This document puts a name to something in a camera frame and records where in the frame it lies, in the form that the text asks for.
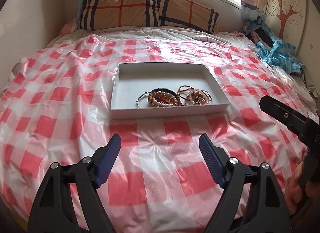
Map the amber bead bracelet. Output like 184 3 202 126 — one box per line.
146 91 185 108

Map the brown cord bracelet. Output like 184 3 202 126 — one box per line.
184 88 213 106

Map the white oval bead bracelet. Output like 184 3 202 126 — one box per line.
149 92 177 107

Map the person's right hand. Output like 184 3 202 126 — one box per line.
284 162 319 215

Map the white shallow cardboard box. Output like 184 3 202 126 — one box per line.
111 62 229 120

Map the tan plaid pillow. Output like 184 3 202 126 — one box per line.
79 0 219 34

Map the red knotted cord bracelet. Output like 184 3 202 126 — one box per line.
177 85 198 106

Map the thin silver wire bangle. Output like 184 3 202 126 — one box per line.
136 91 157 109

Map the red white checkered plastic sheet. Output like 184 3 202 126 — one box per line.
1 35 315 232

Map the blue white plastic bag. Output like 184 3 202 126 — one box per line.
256 22 303 74

